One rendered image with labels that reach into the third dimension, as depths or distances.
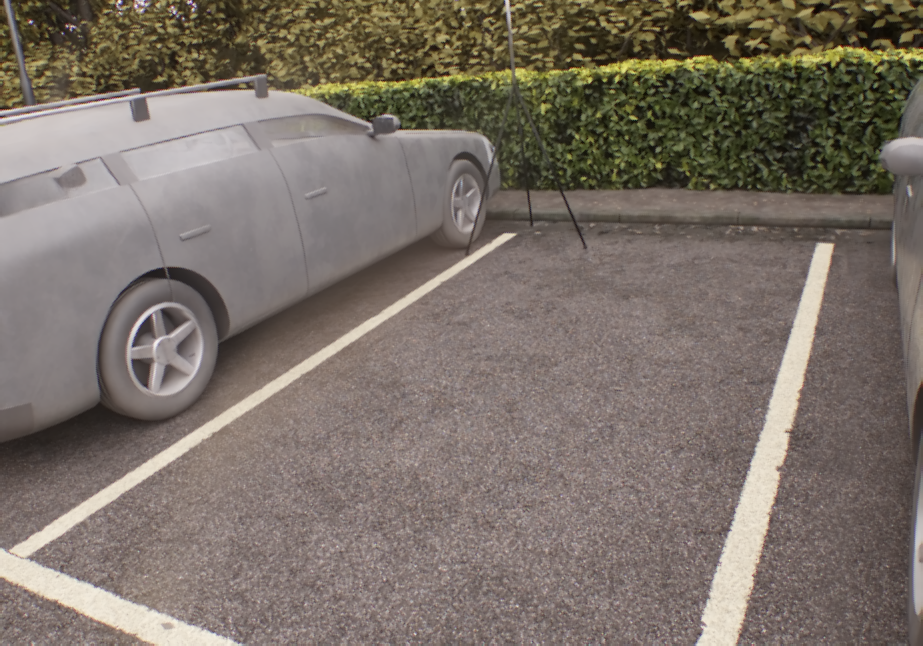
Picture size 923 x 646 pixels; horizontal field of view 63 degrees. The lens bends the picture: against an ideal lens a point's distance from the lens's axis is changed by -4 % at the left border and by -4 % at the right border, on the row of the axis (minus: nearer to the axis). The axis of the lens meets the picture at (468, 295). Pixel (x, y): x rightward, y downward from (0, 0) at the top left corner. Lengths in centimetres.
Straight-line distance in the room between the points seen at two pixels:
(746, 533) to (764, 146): 445
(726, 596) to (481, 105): 559
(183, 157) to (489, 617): 264
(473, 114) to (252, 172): 352
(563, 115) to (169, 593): 534
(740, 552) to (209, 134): 312
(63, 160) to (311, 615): 223
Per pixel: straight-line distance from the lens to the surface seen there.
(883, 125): 657
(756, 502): 283
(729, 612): 239
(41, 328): 347
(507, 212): 670
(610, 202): 668
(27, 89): 1138
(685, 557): 258
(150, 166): 392
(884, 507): 289
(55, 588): 301
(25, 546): 331
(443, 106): 753
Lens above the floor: 157
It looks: 19 degrees down
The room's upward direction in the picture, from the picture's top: 6 degrees counter-clockwise
